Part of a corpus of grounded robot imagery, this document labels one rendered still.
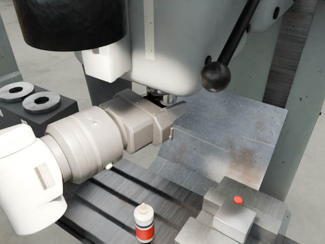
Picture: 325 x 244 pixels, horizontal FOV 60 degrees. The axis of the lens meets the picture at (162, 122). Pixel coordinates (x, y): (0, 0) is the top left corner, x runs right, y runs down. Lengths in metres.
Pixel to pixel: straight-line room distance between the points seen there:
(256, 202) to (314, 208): 1.43
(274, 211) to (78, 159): 0.45
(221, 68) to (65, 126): 0.20
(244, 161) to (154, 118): 0.48
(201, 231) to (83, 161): 0.28
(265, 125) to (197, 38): 0.56
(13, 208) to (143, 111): 0.20
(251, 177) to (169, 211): 0.26
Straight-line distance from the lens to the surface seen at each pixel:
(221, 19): 0.33
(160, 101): 0.44
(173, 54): 0.30
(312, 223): 2.00
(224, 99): 0.84
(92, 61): 0.32
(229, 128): 0.84
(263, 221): 0.59
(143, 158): 2.16
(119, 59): 0.32
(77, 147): 0.36
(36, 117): 0.73
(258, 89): 0.81
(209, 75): 0.27
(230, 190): 0.67
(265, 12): 0.46
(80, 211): 0.74
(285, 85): 0.78
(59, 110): 0.74
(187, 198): 0.74
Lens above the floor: 1.49
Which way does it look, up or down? 36 degrees down
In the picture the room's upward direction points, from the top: straight up
